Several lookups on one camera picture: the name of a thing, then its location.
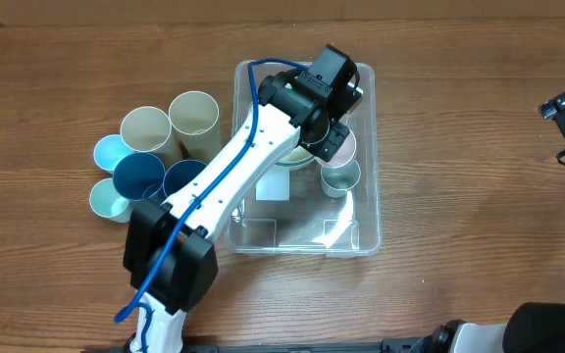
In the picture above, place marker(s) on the cream bowl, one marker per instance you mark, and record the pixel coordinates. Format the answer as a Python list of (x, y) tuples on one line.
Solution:
[(297, 156)]

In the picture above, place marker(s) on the pink small cup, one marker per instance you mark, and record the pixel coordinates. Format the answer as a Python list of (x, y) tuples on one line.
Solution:
[(345, 155)]

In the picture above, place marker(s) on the white label in container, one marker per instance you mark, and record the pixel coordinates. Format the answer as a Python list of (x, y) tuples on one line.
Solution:
[(274, 185)]

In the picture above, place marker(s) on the light blue small cup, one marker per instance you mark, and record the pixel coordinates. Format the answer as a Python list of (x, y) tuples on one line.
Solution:
[(109, 151)]

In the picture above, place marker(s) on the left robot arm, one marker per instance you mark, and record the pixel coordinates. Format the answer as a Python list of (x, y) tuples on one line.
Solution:
[(169, 251)]

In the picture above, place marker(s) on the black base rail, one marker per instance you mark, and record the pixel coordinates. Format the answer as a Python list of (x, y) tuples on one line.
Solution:
[(388, 345)]

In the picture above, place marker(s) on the mint green small cup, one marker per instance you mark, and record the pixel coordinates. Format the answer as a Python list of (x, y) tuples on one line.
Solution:
[(106, 202)]

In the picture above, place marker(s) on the tall dark blue cup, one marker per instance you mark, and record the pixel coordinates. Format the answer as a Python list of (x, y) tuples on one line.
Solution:
[(139, 176)]

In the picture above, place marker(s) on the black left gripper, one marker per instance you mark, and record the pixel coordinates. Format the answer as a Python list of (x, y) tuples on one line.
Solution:
[(327, 141)]

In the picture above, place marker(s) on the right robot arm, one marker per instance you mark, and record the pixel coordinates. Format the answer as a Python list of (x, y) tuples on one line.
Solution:
[(533, 328)]

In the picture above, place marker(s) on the tall beige cup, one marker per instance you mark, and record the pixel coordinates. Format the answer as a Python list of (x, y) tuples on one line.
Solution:
[(148, 129), (195, 116)]

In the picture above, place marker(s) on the clear plastic storage container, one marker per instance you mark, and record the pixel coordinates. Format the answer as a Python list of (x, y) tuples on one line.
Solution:
[(311, 222)]

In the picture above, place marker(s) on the dark blue bowl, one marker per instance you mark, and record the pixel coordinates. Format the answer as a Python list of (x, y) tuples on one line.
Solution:
[(295, 165)]

